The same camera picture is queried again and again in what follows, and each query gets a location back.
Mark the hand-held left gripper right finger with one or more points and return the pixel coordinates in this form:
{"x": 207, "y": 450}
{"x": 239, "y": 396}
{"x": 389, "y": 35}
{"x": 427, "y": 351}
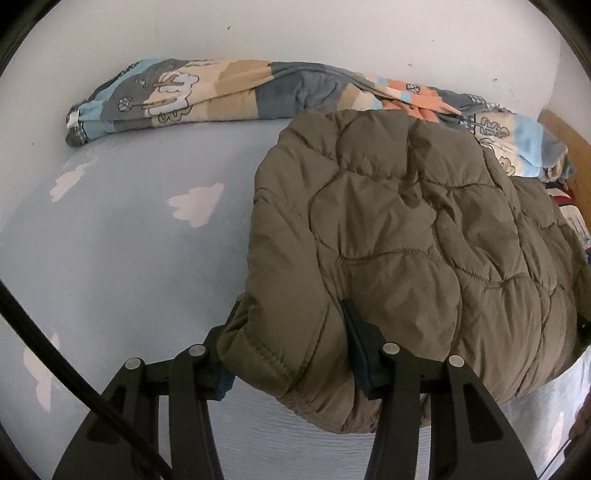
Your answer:
{"x": 358, "y": 355}

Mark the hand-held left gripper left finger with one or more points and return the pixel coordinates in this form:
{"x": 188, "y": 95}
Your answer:
{"x": 224, "y": 385}

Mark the khaki hooded puffer jacket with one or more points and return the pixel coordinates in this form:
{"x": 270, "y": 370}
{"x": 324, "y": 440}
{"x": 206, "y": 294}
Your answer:
{"x": 392, "y": 240}

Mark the cartoon patchwork quilt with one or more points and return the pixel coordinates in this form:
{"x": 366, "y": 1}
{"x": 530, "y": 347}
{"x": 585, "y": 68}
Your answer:
{"x": 207, "y": 97}

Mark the wooden headboard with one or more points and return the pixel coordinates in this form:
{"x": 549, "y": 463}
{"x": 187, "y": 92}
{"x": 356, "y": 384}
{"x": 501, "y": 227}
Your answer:
{"x": 554, "y": 127}

